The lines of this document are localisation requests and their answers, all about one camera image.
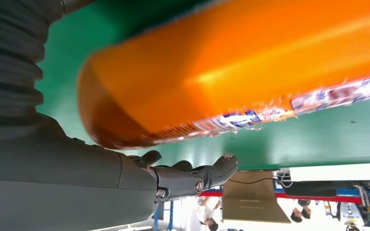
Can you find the white table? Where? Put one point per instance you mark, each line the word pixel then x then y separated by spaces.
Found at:
pixel 338 172

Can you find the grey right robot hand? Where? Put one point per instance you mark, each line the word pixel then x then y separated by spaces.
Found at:
pixel 60 185

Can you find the background person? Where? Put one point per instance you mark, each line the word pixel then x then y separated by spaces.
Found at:
pixel 300 213
pixel 207 212

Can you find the open cardboard box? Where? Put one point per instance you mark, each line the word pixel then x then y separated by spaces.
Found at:
pixel 252 197

